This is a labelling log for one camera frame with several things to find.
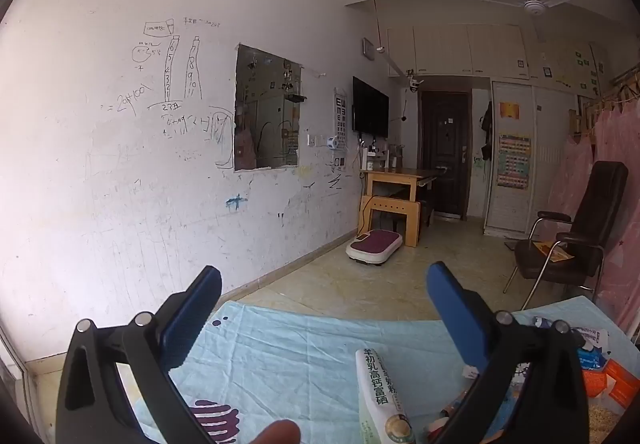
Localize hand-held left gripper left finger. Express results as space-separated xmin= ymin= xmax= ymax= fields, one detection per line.
xmin=55 ymin=265 xmax=223 ymax=444

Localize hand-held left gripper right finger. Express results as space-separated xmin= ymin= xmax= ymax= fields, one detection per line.
xmin=426 ymin=261 xmax=591 ymax=444

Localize person's left hand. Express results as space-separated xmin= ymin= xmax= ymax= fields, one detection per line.
xmin=248 ymin=420 xmax=302 ymax=444

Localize white and green carton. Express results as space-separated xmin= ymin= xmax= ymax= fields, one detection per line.
xmin=354 ymin=348 xmax=417 ymax=444

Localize purple and white vibration plate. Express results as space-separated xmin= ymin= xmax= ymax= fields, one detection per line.
xmin=345 ymin=230 xmax=404 ymax=267

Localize light blue printed tablecloth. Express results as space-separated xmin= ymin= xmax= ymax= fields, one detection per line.
xmin=135 ymin=296 xmax=640 ymax=444

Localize orange book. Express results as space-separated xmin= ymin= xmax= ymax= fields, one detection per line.
xmin=531 ymin=240 xmax=575 ymax=262

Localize blue snack packet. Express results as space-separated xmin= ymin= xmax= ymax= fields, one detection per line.
xmin=577 ymin=346 xmax=608 ymax=371

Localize wooden desk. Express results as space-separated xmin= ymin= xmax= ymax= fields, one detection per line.
xmin=361 ymin=167 xmax=449 ymax=203

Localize dark brown door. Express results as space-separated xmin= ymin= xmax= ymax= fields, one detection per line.
xmin=418 ymin=90 xmax=472 ymax=219

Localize colourful chart poster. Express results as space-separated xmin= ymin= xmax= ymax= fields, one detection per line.
xmin=497 ymin=134 xmax=532 ymax=189

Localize white wardrobe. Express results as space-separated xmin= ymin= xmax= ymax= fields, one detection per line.
xmin=484 ymin=80 xmax=581 ymax=237

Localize black armchair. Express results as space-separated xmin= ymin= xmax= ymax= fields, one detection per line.
xmin=502 ymin=161 xmax=630 ymax=309

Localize dark hanging clothes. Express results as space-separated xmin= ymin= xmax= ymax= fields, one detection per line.
xmin=480 ymin=101 xmax=495 ymax=162

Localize eye chart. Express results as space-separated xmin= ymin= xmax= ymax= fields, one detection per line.
xmin=334 ymin=88 xmax=349 ymax=149

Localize white overhead cabinets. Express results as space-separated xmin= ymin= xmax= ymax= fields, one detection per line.
xmin=387 ymin=24 xmax=531 ymax=79

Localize white ceiling fan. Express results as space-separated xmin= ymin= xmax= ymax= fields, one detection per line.
xmin=462 ymin=0 xmax=598 ymax=42

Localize wall mirror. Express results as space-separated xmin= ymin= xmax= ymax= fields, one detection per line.
xmin=234 ymin=44 xmax=304 ymax=172

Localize black wall television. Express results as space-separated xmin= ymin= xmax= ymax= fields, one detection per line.
xmin=352 ymin=76 xmax=390 ymax=137

